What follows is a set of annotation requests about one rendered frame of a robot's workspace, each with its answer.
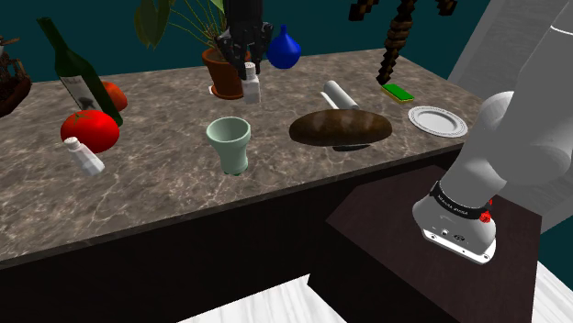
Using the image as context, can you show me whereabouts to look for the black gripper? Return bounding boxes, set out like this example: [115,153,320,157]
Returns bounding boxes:
[214,0,275,70]

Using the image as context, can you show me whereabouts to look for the blue vase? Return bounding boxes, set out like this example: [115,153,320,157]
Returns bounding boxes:
[265,24,303,71]

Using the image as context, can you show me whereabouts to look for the potted plant in terracotta pot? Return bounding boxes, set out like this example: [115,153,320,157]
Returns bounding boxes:
[133,0,253,101]

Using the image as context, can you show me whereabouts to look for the white salt shaker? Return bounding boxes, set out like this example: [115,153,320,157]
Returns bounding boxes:
[241,61,262,106]
[62,136,107,177]

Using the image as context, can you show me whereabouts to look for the pale green cup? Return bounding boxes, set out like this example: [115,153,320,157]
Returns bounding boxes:
[205,116,253,177]

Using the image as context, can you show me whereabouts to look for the white rolling pin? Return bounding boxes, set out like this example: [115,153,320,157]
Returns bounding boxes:
[320,80,362,112]

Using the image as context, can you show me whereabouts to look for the brown bread loaf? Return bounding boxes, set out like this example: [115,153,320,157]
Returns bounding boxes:
[287,108,394,148]

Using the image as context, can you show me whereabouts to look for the orange red tomato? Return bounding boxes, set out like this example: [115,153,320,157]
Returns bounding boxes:
[100,81,129,114]

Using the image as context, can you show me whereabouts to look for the dark brown tree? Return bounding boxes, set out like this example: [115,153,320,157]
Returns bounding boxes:
[348,0,459,87]

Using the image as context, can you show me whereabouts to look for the green sponge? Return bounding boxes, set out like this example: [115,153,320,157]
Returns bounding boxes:
[380,83,416,106]

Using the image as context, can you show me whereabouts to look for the green wine bottle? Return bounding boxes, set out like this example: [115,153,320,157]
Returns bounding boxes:
[36,16,125,128]

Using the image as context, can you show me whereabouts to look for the white plate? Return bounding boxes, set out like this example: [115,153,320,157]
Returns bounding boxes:
[407,105,469,139]

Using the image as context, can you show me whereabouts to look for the brown wooden figure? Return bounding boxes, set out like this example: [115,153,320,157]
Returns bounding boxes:
[0,35,33,119]

